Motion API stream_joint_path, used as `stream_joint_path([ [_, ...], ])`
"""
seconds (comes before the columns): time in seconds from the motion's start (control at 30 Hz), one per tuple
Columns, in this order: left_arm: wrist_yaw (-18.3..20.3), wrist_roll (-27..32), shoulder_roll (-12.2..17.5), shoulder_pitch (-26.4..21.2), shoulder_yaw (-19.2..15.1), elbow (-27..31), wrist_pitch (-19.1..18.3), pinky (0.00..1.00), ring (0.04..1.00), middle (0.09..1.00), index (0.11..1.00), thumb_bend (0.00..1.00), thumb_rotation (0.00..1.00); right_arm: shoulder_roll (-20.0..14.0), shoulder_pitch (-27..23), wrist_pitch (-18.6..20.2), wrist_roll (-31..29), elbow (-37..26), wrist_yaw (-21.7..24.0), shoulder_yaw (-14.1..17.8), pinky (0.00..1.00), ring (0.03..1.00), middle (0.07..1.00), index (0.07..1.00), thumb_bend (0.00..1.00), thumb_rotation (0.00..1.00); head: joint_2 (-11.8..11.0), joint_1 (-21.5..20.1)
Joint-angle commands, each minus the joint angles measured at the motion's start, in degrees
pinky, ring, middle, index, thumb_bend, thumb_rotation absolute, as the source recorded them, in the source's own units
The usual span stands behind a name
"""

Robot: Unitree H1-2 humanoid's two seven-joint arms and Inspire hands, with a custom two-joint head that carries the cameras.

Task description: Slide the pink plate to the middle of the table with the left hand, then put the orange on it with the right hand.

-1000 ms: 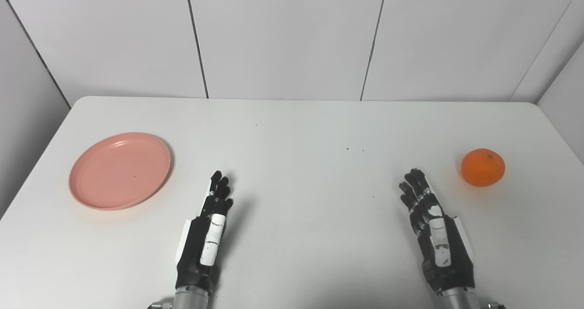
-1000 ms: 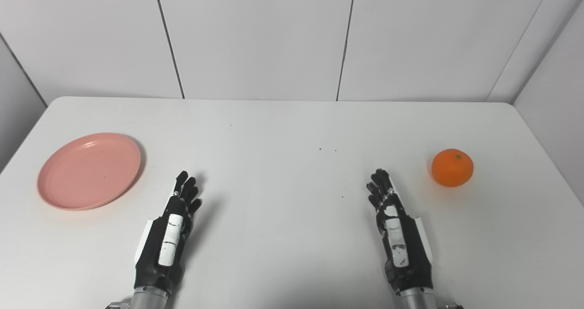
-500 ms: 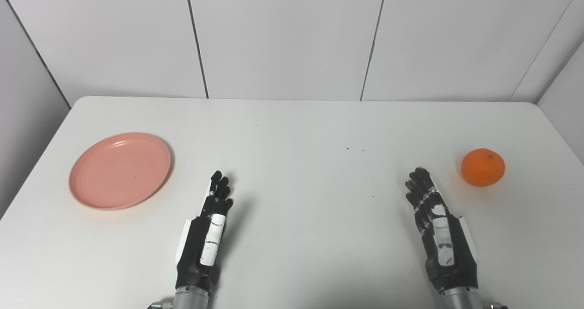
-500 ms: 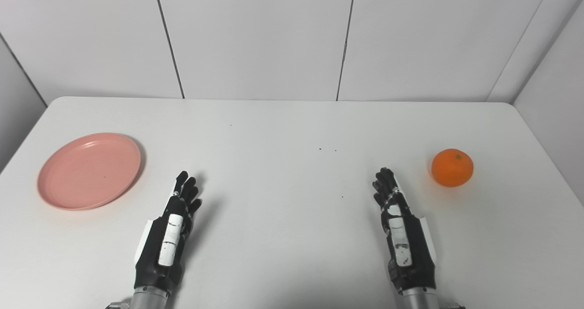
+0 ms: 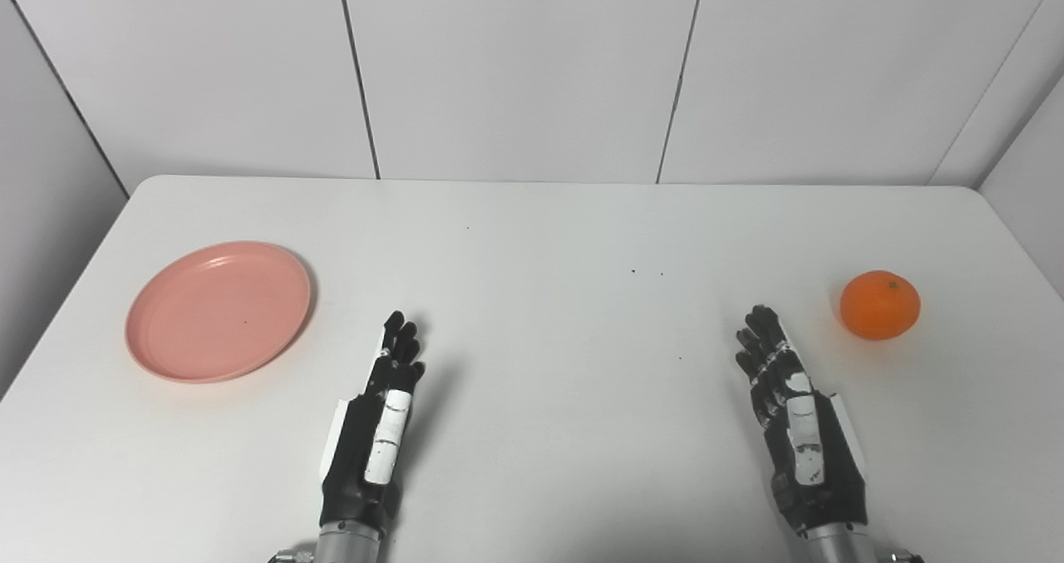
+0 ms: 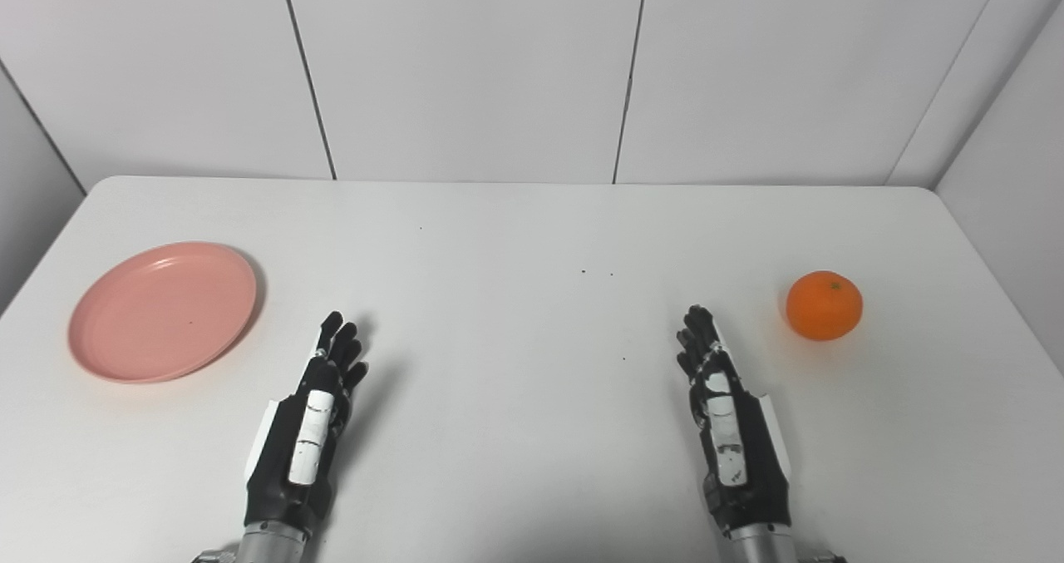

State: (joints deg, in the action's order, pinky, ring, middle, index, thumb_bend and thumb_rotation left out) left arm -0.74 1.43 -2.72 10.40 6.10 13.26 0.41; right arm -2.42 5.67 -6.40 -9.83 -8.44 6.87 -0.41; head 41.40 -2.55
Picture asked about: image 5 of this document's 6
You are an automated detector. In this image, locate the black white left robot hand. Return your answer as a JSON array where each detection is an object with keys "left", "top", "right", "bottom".
[{"left": 319, "top": 310, "right": 426, "bottom": 539}]

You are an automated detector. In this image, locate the orange fruit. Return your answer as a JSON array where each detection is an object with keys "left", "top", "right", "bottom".
[{"left": 840, "top": 270, "right": 922, "bottom": 341}]

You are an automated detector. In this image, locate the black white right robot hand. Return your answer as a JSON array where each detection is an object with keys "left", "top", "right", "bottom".
[{"left": 735, "top": 304, "right": 868, "bottom": 539}]

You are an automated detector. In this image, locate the pink plastic plate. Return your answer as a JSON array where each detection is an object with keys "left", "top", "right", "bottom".
[{"left": 125, "top": 241, "right": 313, "bottom": 383}]

